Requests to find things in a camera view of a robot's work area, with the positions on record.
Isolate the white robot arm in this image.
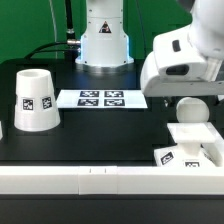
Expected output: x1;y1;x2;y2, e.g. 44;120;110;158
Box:
76;0;224;97

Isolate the white fence wall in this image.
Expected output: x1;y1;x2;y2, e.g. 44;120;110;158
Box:
0;122;224;196

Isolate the black cable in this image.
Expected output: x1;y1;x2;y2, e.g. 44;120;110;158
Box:
24;0;82;60

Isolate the white marker sheet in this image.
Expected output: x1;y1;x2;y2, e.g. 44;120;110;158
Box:
57;90;147;109

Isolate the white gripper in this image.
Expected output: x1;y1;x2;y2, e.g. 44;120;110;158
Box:
140;26;224;97

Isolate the white lamp shade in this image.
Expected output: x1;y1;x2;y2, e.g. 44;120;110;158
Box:
14;69;60;132

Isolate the white lamp base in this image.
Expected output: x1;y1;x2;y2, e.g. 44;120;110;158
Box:
154;123;215;168

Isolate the white lamp bulb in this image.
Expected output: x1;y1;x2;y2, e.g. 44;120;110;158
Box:
176;97;210;123

